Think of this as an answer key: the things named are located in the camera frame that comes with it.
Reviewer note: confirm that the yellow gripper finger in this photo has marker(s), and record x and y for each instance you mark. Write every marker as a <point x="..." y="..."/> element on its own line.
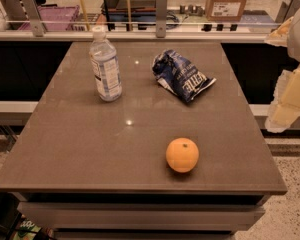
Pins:
<point x="279" y="36"/>
<point x="285" y="107"/>

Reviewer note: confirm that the clear blue-label plastic bottle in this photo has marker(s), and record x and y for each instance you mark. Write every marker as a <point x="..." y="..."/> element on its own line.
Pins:
<point x="104" y="60"/>

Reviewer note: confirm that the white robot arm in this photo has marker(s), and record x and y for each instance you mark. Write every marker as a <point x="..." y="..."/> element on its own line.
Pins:
<point x="293" y="41"/>

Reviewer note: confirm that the cardboard box with label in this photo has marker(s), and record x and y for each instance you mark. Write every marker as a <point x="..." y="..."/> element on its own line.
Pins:
<point x="224" y="10"/>

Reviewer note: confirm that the blue crumpled chip bag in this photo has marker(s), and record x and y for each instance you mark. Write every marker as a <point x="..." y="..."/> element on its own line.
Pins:
<point x="179" y="75"/>

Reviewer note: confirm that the orange fruit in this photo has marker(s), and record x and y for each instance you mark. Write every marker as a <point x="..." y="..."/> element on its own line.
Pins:
<point x="182" y="155"/>

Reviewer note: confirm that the yellow pole middle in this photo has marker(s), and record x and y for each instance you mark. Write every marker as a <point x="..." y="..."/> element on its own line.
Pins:
<point x="130" y="26"/>

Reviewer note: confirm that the yellow pole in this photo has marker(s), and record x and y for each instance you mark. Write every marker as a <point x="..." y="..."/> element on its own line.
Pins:
<point x="130" y="26"/>
<point x="85" y="14"/>

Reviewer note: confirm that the yellow pole left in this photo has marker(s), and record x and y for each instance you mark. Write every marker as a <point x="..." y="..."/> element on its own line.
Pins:
<point x="85" y="14"/>

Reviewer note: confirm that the purple plastic crate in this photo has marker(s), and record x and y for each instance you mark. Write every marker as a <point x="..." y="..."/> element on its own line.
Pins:
<point x="54" y="18"/>

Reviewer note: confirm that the grey table drawer base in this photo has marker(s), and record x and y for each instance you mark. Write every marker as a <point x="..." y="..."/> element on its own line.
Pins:
<point x="170" y="218"/>

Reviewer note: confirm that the green snack bag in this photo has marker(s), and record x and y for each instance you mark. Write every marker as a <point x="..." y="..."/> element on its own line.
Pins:
<point x="27" y="230"/>

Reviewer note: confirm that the grey metal bracket right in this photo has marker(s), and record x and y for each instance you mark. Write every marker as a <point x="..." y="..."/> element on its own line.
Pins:
<point x="287" y="9"/>

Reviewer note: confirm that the grey metal bracket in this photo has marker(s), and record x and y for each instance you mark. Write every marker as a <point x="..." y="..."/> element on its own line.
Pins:
<point x="161" y="13"/>
<point x="287" y="9"/>
<point x="37" y="27"/>

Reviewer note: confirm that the grey metal bracket middle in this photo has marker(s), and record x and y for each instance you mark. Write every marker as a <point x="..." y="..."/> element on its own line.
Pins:
<point x="161" y="13"/>

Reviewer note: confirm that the grey metal bracket left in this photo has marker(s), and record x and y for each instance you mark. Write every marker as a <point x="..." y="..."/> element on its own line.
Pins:
<point x="37" y="27"/>

